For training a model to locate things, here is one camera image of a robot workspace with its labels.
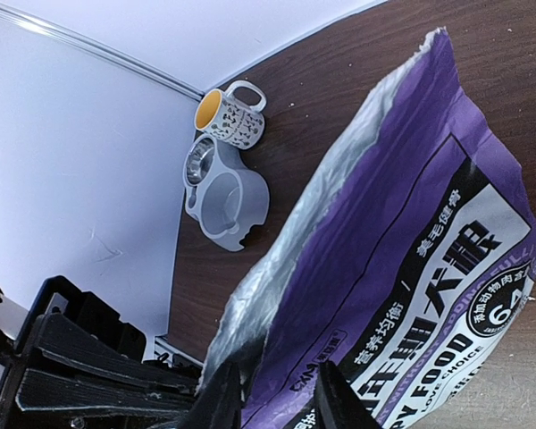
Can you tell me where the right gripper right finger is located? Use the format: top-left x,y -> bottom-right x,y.
317,361 -> 381,429

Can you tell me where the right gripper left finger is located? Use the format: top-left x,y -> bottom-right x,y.
189,361 -> 242,429

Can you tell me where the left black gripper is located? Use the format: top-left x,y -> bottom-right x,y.
0,276 -> 197,428

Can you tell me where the purple pet food bag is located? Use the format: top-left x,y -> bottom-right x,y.
199,28 -> 536,428

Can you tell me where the grey double pet feeder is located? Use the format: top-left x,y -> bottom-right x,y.
182,134 -> 270,252

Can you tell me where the patterned mug yellow inside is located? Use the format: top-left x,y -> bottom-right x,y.
194,80 -> 267,150

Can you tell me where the left aluminium frame post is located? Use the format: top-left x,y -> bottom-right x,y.
0,4 -> 204,101

